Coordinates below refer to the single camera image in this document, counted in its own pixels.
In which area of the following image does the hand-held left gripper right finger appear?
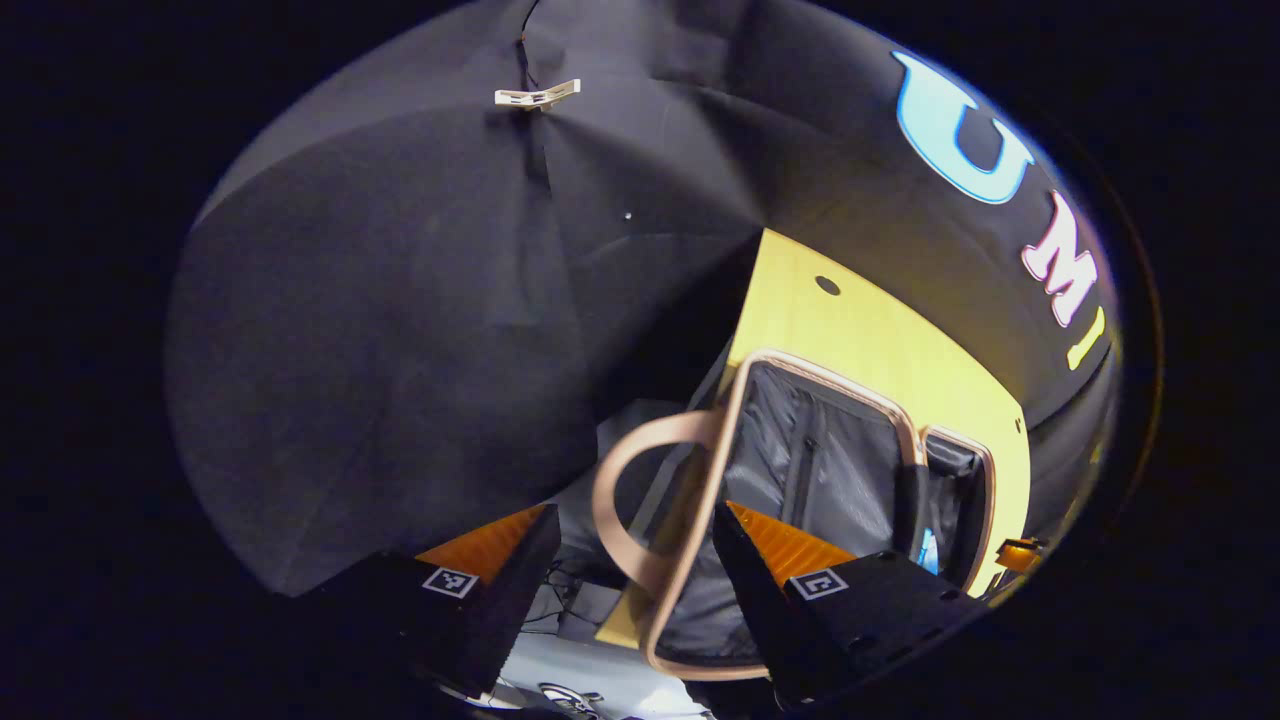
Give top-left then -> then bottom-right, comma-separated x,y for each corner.
712,500 -> 991,706

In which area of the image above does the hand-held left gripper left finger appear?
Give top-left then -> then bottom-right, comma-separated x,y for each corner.
300,503 -> 563,698

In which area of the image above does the pink suitcase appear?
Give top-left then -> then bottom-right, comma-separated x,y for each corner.
590,348 -> 999,683

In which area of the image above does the black backdrop cloth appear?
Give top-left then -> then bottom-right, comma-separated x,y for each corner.
165,0 -> 1126,601

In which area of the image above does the white cloth clip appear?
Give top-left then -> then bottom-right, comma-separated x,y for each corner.
494,78 -> 582,111

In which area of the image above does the black cable bundle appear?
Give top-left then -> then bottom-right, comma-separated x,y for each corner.
520,560 -> 601,636

